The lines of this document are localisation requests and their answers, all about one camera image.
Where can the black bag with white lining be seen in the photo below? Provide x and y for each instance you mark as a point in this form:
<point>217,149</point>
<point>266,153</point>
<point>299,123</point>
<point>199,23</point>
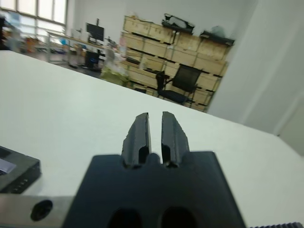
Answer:
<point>178,22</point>

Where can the black mesh office chair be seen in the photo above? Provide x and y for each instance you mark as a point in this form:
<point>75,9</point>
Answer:
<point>186,77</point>

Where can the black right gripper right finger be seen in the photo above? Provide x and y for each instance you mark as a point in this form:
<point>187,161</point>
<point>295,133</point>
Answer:
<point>173,140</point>

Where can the bright window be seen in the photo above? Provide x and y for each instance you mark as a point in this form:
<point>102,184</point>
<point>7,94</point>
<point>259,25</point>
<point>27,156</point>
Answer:
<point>47,9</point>

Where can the black computer monitor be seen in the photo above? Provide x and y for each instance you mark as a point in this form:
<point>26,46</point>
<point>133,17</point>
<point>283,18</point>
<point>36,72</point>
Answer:
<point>95,33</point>

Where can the black computer tower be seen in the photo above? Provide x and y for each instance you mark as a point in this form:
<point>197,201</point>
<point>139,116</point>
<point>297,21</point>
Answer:
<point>92,60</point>

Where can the office desk with metal frame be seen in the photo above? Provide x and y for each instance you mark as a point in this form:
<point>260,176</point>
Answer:
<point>71,39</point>

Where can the black box lid silver print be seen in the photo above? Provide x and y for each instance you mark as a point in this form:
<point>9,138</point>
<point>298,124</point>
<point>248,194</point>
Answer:
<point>19,171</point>

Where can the wooden crate stack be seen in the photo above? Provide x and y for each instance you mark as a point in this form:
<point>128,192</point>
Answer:
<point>154,50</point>

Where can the flat black case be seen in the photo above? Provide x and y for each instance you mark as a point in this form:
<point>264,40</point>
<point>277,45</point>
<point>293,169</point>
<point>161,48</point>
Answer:
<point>217,38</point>

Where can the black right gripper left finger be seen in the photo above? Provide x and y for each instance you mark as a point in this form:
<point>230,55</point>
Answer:
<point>135,140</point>

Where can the yellow-green bag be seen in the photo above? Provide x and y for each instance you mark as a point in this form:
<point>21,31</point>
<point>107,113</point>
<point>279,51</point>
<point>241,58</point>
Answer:
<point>114,76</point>

